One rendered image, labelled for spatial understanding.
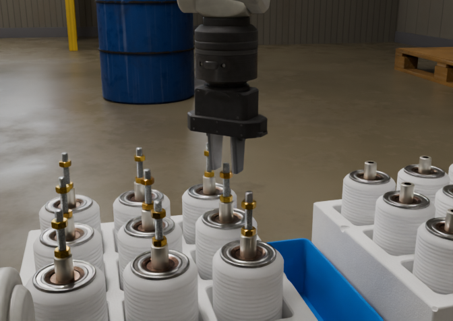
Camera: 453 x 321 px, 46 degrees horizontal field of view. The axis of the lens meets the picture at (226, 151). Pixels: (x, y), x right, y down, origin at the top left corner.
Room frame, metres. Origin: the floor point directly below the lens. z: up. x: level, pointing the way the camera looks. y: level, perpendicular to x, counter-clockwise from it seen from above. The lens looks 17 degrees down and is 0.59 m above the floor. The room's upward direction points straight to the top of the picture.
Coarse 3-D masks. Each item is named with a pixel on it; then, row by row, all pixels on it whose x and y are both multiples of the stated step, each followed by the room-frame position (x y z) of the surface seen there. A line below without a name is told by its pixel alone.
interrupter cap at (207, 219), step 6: (210, 210) 0.79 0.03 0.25; (216, 210) 0.79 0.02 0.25; (234, 210) 0.79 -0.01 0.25; (240, 210) 0.79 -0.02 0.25; (204, 216) 0.76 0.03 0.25; (210, 216) 0.76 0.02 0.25; (216, 216) 0.77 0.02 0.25; (234, 216) 0.77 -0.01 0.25; (240, 216) 0.77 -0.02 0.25; (204, 222) 0.74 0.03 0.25; (210, 222) 0.75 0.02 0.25; (216, 222) 0.75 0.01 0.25; (222, 222) 0.75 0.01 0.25; (228, 222) 0.75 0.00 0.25; (234, 222) 0.75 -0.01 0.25; (240, 222) 0.74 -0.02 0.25; (216, 228) 0.73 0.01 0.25; (222, 228) 0.72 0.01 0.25; (228, 228) 0.72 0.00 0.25; (234, 228) 0.73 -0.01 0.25
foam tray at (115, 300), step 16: (112, 224) 0.90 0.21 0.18; (32, 240) 0.83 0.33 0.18; (112, 240) 0.83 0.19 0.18; (32, 256) 0.77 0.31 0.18; (112, 256) 0.77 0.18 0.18; (192, 256) 0.80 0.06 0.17; (32, 272) 0.72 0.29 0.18; (112, 272) 0.72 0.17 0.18; (112, 288) 0.68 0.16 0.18; (208, 288) 0.68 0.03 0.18; (288, 288) 0.68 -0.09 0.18; (112, 304) 0.64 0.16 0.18; (208, 304) 0.64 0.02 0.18; (288, 304) 0.64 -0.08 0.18; (304, 304) 0.64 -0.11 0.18; (112, 320) 0.60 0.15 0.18; (208, 320) 0.60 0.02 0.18; (272, 320) 0.60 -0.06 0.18; (288, 320) 0.60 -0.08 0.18; (304, 320) 0.60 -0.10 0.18
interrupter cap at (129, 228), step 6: (138, 216) 0.76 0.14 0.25; (132, 222) 0.75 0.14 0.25; (138, 222) 0.75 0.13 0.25; (162, 222) 0.75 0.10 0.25; (168, 222) 0.75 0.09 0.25; (174, 222) 0.74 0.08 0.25; (126, 228) 0.72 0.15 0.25; (132, 228) 0.72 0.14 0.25; (138, 228) 0.73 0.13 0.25; (162, 228) 0.72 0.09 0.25; (168, 228) 0.72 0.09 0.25; (174, 228) 0.73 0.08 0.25; (132, 234) 0.70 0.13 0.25; (138, 234) 0.70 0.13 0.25; (144, 234) 0.70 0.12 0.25; (150, 234) 0.70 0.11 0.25
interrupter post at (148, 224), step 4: (144, 212) 0.72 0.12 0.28; (148, 212) 0.72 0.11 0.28; (144, 216) 0.72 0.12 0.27; (148, 216) 0.72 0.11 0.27; (144, 220) 0.72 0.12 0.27; (148, 220) 0.72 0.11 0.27; (152, 220) 0.72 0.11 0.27; (144, 224) 0.72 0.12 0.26; (148, 224) 0.72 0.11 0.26; (152, 224) 0.72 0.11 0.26; (144, 228) 0.72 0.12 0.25; (148, 228) 0.72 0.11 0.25; (152, 228) 0.72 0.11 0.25
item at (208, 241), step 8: (200, 216) 0.77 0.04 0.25; (200, 224) 0.75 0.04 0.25; (256, 224) 0.76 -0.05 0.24; (200, 232) 0.73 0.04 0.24; (208, 232) 0.73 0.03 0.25; (216, 232) 0.72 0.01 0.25; (224, 232) 0.72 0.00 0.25; (232, 232) 0.72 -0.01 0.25; (240, 232) 0.72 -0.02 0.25; (256, 232) 0.76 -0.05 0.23; (200, 240) 0.74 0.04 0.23; (208, 240) 0.72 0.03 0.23; (216, 240) 0.72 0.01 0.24; (224, 240) 0.72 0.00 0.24; (232, 240) 0.72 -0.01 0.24; (200, 248) 0.74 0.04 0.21; (208, 248) 0.72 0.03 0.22; (216, 248) 0.72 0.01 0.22; (200, 256) 0.73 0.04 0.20; (208, 256) 0.72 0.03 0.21; (200, 264) 0.74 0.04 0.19; (208, 264) 0.72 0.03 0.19; (200, 272) 0.74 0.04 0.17; (208, 272) 0.72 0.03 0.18
